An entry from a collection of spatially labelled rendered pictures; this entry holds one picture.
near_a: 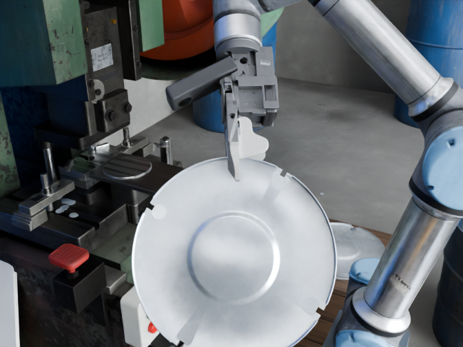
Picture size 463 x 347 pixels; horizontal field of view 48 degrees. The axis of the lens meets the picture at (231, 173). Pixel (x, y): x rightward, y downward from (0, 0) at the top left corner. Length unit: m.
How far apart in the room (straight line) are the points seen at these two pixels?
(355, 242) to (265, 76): 1.11
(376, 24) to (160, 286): 0.56
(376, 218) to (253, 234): 1.96
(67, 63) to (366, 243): 1.14
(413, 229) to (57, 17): 0.78
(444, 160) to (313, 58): 3.82
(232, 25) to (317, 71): 3.83
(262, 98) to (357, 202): 2.06
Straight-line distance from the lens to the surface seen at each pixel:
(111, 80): 1.32
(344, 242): 1.79
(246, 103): 0.76
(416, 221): 0.92
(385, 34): 0.95
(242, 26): 0.81
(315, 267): 0.74
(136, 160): 1.39
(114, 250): 1.29
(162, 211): 0.76
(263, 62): 0.80
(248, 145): 0.74
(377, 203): 2.80
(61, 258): 1.09
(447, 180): 0.85
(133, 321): 1.19
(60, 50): 1.12
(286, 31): 4.64
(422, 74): 0.96
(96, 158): 1.43
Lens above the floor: 1.38
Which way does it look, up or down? 28 degrees down
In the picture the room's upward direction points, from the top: straight up
